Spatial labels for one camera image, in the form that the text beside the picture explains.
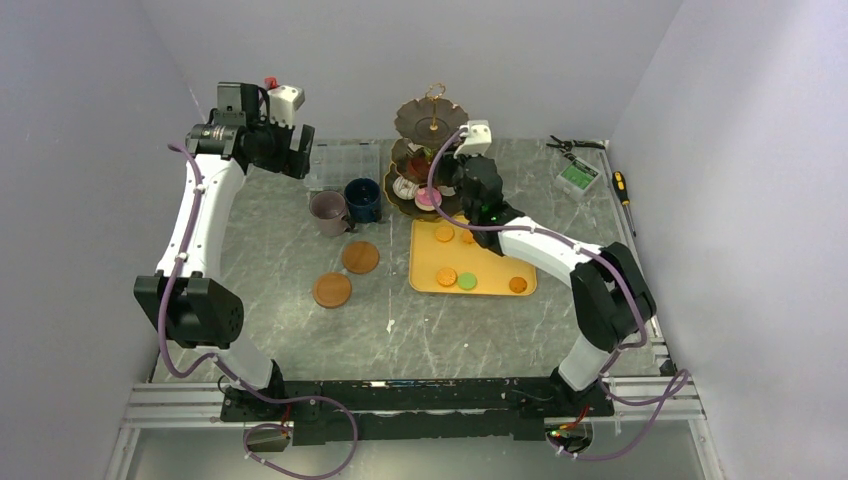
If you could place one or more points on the black pliers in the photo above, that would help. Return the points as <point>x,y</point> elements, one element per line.
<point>568,146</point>

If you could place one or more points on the yellow black screwdriver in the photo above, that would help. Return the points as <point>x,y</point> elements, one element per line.
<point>621,191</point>

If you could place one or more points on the three-tier black dessert stand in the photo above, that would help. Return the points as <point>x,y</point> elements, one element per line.
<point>423,125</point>

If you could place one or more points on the green macaron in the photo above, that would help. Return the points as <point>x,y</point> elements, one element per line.
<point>467,281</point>

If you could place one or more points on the dark blue mug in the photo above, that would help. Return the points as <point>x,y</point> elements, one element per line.
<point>363,197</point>

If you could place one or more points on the pink frosted donut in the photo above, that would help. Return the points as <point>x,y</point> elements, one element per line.
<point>427,199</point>

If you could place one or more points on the orange round cookie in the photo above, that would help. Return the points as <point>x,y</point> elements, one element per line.
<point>446,277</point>

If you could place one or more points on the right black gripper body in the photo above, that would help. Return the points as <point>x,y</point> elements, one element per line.
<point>451,170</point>

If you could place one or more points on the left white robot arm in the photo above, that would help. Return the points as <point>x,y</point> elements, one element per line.
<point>197,318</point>

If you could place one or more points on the yellow serving tray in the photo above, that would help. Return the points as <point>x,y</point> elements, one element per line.
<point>493,272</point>

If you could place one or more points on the mauve mug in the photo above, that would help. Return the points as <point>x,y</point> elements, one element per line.
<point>330,213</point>

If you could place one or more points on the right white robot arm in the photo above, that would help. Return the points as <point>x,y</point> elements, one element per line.
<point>611,298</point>

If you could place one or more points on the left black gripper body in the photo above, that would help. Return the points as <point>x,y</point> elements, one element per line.
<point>274,148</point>

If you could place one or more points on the chocolate triangle cake slice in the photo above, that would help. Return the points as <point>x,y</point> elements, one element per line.
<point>417,169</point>

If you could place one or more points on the white chocolate drizzle donut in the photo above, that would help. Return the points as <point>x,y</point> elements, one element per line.
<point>405,189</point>

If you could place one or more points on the wooden coaster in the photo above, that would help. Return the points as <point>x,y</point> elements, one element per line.
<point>360,257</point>
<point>332,290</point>

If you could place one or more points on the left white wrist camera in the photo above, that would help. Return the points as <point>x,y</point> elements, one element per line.
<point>285,101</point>

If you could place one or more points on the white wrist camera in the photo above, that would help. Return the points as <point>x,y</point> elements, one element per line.
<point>475,139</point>
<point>285,101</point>

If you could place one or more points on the orange waffle cookie left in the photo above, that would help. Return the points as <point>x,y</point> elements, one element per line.
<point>467,237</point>

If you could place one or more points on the wooden coaster far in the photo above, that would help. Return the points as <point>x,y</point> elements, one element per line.
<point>360,257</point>

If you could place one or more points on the wooden coaster near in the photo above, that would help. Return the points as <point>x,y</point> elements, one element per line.
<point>332,290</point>

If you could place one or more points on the clear plastic box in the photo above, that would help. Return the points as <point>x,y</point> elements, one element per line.
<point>332,167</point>

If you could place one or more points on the orange macaron right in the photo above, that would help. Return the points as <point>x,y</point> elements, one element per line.
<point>518,285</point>

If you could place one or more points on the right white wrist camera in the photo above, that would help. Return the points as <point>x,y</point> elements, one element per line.
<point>475,139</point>

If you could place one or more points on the orange macaron top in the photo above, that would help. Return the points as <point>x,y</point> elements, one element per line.
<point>444,233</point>

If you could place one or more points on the orange macaron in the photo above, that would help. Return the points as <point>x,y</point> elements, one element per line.
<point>518,285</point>
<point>444,233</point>

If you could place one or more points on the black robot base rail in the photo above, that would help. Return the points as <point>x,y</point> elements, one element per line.
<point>319,412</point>

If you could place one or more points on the green white device box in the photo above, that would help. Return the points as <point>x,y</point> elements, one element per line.
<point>577,178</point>

